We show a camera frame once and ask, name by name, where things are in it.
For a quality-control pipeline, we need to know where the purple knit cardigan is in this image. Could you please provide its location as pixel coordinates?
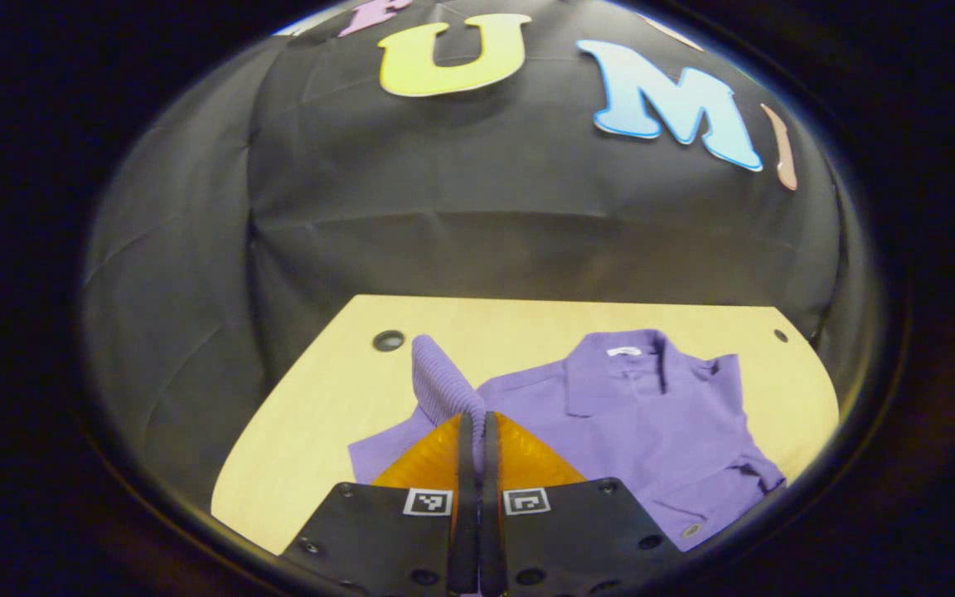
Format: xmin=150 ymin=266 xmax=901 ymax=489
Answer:
xmin=348 ymin=329 xmax=787 ymax=552

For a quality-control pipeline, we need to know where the black backdrop cloth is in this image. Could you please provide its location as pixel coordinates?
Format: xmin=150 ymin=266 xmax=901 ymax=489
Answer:
xmin=80 ymin=0 xmax=868 ymax=515

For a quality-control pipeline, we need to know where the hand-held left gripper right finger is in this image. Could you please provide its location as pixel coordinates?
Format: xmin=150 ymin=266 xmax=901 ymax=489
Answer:
xmin=477 ymin=410 xmax=681 ymax=597

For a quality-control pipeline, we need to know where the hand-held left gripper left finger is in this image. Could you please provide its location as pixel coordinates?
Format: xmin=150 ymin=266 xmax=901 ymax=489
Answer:
xmin=279 ymin=412 xmax=478 ymax=597

